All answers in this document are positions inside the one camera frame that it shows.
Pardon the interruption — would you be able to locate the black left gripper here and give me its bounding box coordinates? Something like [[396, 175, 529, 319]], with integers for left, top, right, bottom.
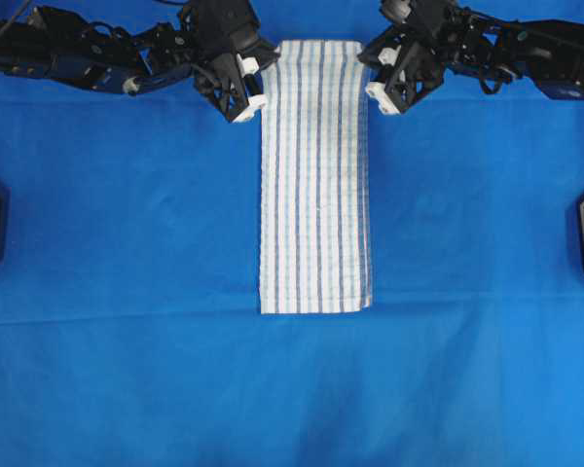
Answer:
[[178, 1, 280, 123]]

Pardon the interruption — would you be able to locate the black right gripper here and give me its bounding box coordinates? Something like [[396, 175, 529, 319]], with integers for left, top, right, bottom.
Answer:
[[358, 1, 451, 116]]

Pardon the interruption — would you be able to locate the white blue striped towel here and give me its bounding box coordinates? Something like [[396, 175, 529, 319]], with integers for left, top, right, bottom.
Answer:
[[259, 40, 373, 314]]

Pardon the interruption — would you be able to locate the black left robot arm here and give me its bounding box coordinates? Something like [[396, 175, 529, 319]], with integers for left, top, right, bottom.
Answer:
[[0, 1, 279, 123]]

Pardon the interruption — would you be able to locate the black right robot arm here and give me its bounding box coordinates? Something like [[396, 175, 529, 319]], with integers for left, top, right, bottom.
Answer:
[[358, 1, 584, 116]]

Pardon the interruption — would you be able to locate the blue table cloth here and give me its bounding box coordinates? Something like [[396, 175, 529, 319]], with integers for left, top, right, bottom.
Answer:
[[0, 0, 584, 467]]

